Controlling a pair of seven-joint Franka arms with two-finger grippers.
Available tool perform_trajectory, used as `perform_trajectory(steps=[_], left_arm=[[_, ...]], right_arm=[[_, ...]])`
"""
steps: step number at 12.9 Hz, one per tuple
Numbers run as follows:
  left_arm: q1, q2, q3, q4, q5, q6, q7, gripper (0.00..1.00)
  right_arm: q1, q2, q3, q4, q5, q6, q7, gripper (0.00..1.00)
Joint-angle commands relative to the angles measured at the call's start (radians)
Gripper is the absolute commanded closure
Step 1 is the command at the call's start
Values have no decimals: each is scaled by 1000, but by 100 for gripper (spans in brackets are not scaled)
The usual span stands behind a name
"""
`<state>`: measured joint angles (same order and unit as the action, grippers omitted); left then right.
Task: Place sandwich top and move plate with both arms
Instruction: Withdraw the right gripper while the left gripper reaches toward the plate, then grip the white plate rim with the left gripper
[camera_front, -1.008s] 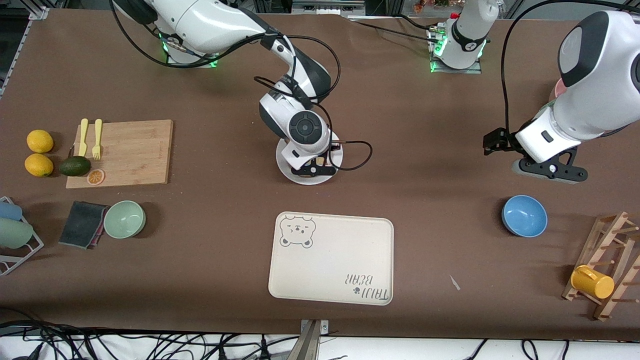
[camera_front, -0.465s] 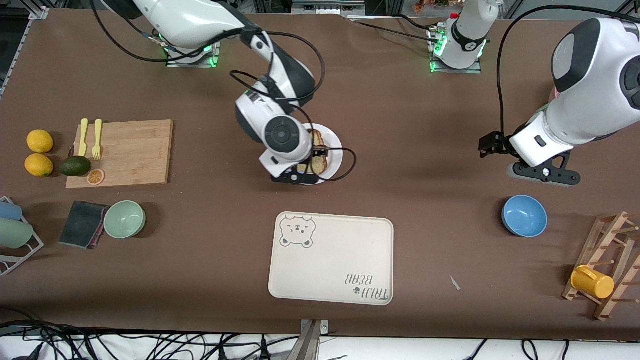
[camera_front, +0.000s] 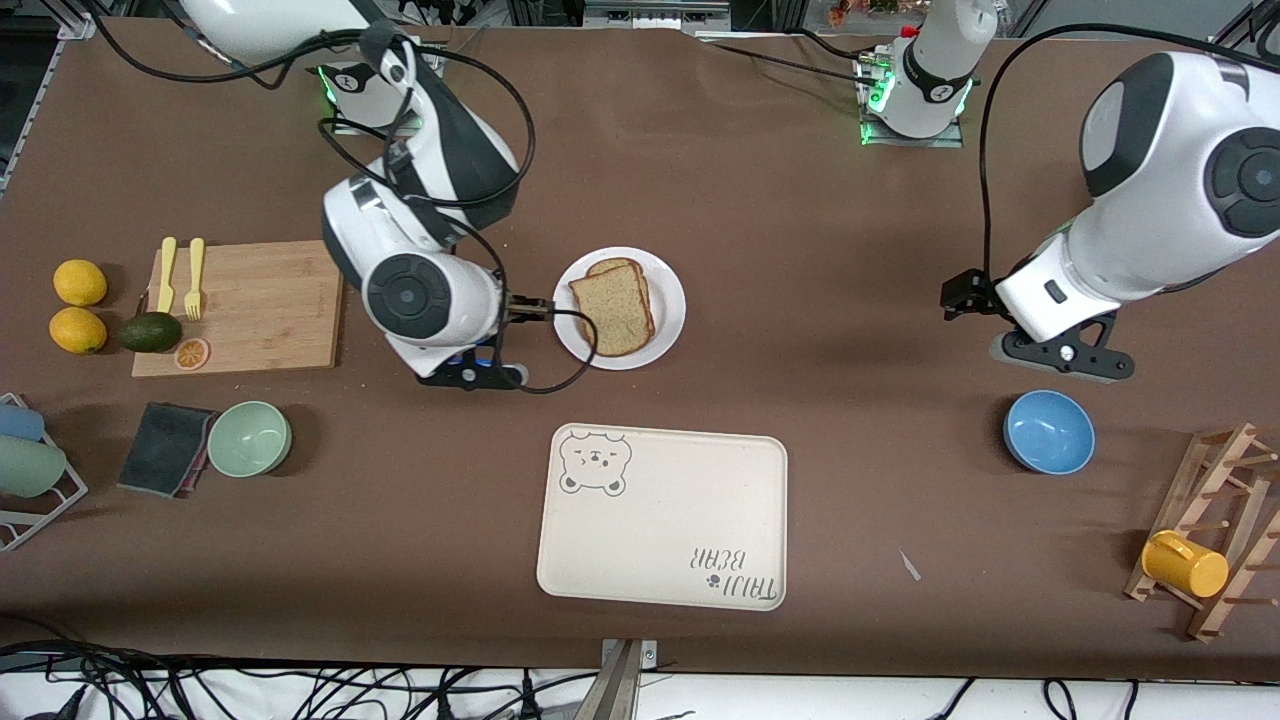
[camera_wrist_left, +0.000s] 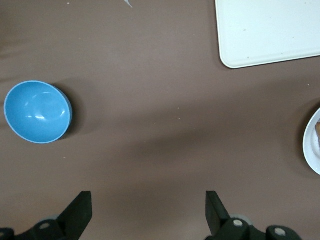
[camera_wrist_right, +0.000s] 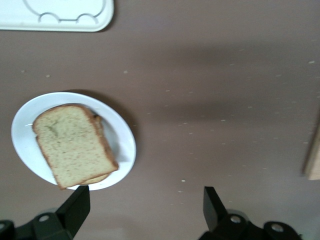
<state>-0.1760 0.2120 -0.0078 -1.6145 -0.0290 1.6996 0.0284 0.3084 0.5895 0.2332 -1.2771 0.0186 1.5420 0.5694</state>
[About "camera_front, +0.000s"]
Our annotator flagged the aluminium frame rail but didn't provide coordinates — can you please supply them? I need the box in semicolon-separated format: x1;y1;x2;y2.
585;0;731;33

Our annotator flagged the white wire dish rack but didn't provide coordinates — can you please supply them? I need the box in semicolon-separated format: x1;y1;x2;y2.
0;392;89;553

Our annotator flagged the blue bowl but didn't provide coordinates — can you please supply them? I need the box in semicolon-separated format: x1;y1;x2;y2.
1003;389;1097;475

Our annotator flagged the dark grey folded cloth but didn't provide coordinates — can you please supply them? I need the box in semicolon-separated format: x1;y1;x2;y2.
117;402;219;499

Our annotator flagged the light blue cup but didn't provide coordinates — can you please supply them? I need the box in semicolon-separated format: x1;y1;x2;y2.
0;402;47;443

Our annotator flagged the brown table cover sheet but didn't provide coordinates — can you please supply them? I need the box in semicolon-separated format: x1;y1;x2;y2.
0;22;1280;681

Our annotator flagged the dark green avocado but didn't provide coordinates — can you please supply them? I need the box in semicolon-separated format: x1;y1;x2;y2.
119;311;184;354

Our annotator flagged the cream bear print tray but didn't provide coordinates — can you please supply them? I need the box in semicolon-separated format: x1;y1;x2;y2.
536;423;789;612

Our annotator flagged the yellow mug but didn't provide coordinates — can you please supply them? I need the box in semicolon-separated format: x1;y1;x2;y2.
1141;530;1230;599

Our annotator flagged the pale green bowl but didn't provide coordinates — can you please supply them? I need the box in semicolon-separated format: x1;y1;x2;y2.
207;401;293;479

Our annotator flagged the yellow plastic fork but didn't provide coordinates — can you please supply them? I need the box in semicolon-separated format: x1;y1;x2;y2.
184;237;206;322

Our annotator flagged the wooden cutting board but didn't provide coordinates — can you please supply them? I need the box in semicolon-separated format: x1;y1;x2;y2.
131;239;347;379

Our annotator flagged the grey metal clamp post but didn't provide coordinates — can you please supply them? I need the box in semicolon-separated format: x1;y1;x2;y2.
597;638;658;720

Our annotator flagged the pale green cup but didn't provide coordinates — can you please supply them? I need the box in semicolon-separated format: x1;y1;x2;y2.
0;436;68;499

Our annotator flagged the wooden mug rack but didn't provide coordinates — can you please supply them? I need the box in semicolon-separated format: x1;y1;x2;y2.
1124;423;1280;643

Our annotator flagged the white round plate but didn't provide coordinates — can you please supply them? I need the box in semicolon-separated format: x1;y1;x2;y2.
551;246;687;371

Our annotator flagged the yellow lemon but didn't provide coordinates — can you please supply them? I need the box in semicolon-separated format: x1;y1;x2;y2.
53;259;109;307
48;306;108;355

